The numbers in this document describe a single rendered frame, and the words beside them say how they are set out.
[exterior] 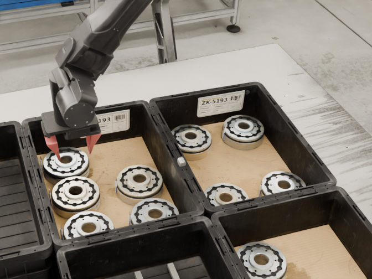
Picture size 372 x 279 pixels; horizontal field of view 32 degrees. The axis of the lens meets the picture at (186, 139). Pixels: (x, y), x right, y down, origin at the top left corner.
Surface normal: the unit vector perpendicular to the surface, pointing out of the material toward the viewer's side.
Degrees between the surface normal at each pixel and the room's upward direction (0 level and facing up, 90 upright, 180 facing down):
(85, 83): 34
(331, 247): 0
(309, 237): 0
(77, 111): 91
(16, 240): 0
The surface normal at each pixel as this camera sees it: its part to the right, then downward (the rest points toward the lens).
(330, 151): 0.06, -0.77
